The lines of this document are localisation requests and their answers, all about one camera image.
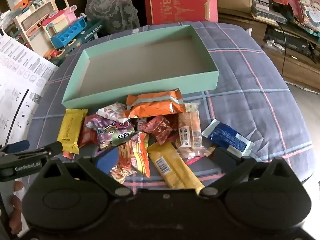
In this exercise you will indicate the red cardboard box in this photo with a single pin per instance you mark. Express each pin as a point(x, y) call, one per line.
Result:
point(180, 2)

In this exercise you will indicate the cream pink toy kitchen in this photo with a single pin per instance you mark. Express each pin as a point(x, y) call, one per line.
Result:
point(32, 20)

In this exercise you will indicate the clear cake packet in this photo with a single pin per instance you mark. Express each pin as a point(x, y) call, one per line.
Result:
point(192, 127)

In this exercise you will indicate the pink red snack packet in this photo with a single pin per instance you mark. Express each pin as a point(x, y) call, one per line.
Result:
point(86, 133)

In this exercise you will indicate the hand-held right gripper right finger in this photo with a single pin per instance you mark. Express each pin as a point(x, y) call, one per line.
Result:
point(225, 160)

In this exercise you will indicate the person's left hand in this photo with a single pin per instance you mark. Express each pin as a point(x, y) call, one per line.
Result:
point(16, 205)

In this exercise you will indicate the yellow bar packet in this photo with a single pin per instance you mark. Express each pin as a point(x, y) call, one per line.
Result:
point(172, 167)

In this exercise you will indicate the orange chip packet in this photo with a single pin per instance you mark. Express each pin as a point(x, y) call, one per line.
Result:
point(133, 158)

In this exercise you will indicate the grey plaid blanket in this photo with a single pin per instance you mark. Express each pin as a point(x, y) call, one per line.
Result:
point(250, 92)

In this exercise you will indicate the green cardboard box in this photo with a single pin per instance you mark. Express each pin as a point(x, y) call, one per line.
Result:
point(150, 62)

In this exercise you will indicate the white instruction sheet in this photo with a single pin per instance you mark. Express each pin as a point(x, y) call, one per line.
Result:
point(20, 80)

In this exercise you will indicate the yellow snack packet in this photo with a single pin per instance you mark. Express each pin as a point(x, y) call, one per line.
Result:
point(70, 130)

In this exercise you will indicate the grey lace cloth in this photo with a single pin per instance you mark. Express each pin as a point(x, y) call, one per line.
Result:
point(112, 5)

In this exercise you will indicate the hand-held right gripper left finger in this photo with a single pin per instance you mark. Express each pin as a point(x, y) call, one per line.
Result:
point(107, 160)

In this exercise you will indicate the dark green toy box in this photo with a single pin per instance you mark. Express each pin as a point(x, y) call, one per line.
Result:
point(93, 31)

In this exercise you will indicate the blue white snack packet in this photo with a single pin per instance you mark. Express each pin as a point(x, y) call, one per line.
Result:
point(227, 137)

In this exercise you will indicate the wooden cabinet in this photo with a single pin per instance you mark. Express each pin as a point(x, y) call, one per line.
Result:
point(300, 66)

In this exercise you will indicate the white floral snack packet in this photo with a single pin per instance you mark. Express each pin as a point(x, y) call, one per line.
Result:
point(112, 111)

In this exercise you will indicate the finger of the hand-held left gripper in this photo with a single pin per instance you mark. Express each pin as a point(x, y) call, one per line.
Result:
point(51, 149)
point(18, 146)

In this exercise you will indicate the red foil candy packet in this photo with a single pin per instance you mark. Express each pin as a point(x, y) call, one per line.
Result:
point(160, 128)

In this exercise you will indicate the clear plastic case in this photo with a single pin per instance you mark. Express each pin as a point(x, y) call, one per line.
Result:
point(270, 10)

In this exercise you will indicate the purple candy bag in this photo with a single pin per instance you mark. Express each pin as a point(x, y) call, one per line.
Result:
point(112, 131)

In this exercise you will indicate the blue toy rack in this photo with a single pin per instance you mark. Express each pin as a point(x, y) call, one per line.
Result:
point(67, 33)

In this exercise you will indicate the orange packet with grey stripe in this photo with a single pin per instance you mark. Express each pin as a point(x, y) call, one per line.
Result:
point(155, 102)

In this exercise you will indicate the pink toy box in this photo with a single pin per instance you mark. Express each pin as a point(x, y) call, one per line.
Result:
point(307, 10)

